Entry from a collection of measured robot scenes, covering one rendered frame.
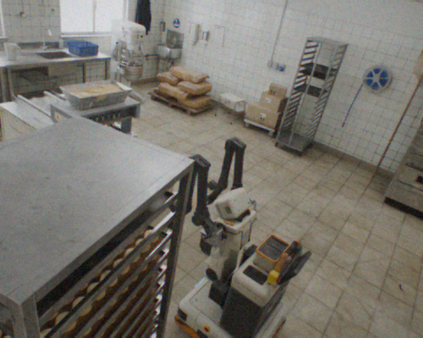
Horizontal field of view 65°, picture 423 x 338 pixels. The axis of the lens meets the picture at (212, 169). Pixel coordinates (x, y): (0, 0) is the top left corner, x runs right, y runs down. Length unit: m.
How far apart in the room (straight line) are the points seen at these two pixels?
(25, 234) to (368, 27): 5.64
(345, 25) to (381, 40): 0.59
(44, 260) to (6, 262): 0.06
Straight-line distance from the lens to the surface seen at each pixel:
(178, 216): 1.18
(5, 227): 0.82
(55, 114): 3.14
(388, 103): 5.99
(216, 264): 2.43
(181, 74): 6.63
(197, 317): 2.58
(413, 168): 5.10
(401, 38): 5.90
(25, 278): 0.71
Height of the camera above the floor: 2.33
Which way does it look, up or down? 30 degrees down
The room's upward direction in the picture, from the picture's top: 12 degrees clockwise
